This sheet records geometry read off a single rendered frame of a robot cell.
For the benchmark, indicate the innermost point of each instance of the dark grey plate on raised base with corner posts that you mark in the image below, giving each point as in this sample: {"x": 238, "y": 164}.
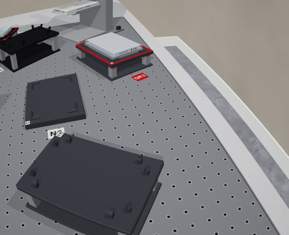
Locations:
{"x": 90, "y": 187}

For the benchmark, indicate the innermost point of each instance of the grey perforated work table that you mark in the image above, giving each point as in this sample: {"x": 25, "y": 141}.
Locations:
{"x": 203, "y": 192}

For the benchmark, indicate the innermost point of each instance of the grey shelf rack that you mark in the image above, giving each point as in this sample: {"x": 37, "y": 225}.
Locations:
{"x": 94, "y": 21}

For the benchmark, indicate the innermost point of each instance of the black two-tier stand with grey legs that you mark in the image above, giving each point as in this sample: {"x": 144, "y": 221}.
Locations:
{"x": 28, "y": 47}

